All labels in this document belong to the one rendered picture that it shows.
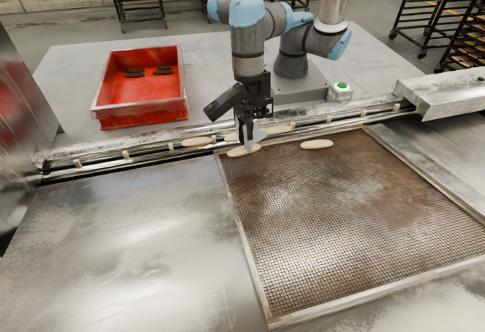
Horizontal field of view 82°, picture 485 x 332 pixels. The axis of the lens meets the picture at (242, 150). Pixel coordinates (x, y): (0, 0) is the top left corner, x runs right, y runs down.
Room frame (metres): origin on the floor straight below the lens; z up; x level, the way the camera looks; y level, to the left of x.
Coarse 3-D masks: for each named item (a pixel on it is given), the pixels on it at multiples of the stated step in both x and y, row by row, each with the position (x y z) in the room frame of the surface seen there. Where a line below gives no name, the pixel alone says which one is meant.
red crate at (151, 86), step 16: (128, 80) 1.12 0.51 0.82; (144, 80) 1.12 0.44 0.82; (160, 80) 1.12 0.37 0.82; (176, 80) 1.12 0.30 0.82; (112, 96) 1.00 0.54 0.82; (128, 96) 1.00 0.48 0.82; (144, 96) 1.00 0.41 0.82; (160, 96) 1.00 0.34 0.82; (176, 96) 1.00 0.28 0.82; (160, 112) 0.82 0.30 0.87; (176, 112) 0.83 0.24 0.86; (112, 128) 0.78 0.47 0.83
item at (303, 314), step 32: (352, 128) 0.70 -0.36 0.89; (224, 160) 0.56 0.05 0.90; (256, 160) 0.55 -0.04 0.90; (320, 160) 0.54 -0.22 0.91; (256, 192) 0.42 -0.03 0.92; (416, 192) 0.41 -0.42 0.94; (448, 192) 0.40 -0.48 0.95; (256, 224) 0.32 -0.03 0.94; (288, 224) 0.32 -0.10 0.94; (320, 224) 0.32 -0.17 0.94; (352, 224) 0.32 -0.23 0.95; (384, 224) 0.31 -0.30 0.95; (480, 224) 0.31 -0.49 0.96; (384, 256) 0.24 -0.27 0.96; (416, 256) 0.24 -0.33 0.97; (480, 256) 0.23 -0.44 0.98; (256, 288) 0.18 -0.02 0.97; (384, 288) 0.18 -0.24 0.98; (288, 320) 0.13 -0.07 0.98
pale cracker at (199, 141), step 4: (184, 140) 0.68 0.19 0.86; (188, 140) 0.68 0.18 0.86; (192, 140) 0.68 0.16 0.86; (196, 140) 0.68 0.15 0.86; (200, 140) 0.68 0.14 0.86; (204, 140) 0.68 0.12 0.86; (208, 140) 0.68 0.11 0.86; (184, 144) 0.67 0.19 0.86; (188, 144) 0.66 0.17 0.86; (192, 144) 0.66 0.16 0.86; (196, 144) 0.67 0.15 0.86; (200, 144) 0.67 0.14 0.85; (204, 144) 0.67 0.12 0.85
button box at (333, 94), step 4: (332, 84) 0.97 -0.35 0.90; (348, 84) 0.97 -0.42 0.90; (328, 88) 0.97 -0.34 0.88; (332, 88) 0.95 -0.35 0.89; (328, 92) 0.97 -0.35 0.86; (332, 92) 0.94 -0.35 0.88; (336, 92) 0.92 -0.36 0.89; (340, 92) 0.91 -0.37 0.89; (344, 92) 0.92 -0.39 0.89; (348, 92) 0.92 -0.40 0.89; (352, 92) 0.93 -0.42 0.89; (328, 96) 0.96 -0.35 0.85; (332, 96) 0.94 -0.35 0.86; (336, 96) 0.91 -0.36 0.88; (340, 96) 0.91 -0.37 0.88; (344, 96) 0.92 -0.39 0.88; (348, 96) 0.92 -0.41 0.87; (328, 100) 0.95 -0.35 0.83; (332, 100) 0.93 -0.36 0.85; (336, 100) 0.91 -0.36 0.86; (340, 100) 0.91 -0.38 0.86
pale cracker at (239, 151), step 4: (256, 144) 0.58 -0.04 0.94; (236, 148) 0.56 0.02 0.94; (240, 148) 0.56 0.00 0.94; (244, 148) 0.56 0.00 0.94; (252, 148) 0.56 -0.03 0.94; (256, 148) 0.56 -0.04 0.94; (260, 148) 0.57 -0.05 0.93; (228, 152) 0.54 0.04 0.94; (232, 152) 0.54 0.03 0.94; (236, 152) 0.54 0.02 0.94; (240, 152) 0.54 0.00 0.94; (244, 152) 0.54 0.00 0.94; (232, 156) 0.53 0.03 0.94; (236, 156) 0.53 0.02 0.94
